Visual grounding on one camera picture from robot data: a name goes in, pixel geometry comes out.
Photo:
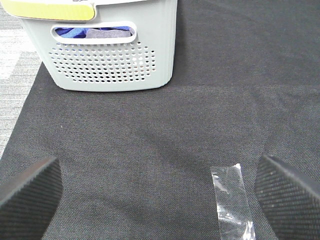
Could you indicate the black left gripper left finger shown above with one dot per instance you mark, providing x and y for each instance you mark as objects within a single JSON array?
[{"x": 29, "y": 201}]

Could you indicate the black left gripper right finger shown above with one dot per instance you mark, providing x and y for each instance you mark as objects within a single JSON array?
[{"x": 289, "y": 199}]

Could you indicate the grey towel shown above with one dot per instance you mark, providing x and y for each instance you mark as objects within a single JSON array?
[{"x": 93, "y": 33}]

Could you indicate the blue towel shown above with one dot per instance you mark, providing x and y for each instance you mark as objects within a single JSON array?
[{"x": 80, "y": 32}]

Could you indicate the clear tape strip middle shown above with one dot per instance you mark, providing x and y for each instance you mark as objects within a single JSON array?
[{"x": 232, "y": 206}]

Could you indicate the black table mat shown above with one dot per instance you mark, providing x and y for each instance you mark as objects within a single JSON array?
[{"x": 136, "y": 165}]

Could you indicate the grey perforated laundry basket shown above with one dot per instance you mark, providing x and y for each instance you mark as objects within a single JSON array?
[{"x": 142, "y": 61}]

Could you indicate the yellow basket label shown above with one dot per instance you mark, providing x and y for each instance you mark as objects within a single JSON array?
[{"x": 64, "y": 10}]

